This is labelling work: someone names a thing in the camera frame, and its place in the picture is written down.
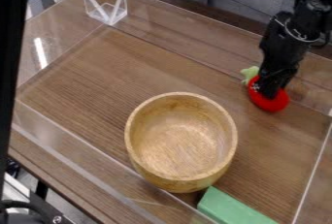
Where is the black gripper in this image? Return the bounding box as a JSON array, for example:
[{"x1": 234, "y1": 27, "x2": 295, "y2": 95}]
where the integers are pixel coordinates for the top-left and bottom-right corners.
[{"x1": 255, "y1": 49, "x2": 303, "y2": 100}]

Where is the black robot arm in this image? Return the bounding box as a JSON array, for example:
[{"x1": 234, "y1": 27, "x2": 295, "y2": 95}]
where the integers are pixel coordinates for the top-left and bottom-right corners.
[{"x1": 255, "y1": 0, "x2": 332, "y2": 99}]

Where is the black vertical pole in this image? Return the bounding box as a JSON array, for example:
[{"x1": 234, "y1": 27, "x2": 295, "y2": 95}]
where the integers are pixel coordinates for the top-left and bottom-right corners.
[{"x1": 0, "y1": 0, "x2": 28, "y2": 199}]

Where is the wooden bowl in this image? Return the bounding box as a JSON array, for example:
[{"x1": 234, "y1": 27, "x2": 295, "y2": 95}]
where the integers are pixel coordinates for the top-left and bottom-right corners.
[{"x1": 124, "y1": 92, "x2": 238, "y2": 193}]

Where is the green block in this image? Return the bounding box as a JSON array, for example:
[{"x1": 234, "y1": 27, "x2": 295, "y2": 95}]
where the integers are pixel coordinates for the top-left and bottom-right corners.
[{"x1": 196, "y1": 186, "x2": 278, "y2": 224}]

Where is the red felt fruit green leaf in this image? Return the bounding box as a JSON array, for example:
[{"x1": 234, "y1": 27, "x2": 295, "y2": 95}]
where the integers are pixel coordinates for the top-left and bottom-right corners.
[{"x1": 239, "y1": 66, "x2": 289, "y2": 112}]

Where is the black clamp with cable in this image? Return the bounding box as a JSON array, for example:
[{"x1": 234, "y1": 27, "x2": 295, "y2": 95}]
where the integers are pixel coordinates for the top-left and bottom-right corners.
[{"x1": 0, "y1": 191, "x2": 76, "y2": 224}]

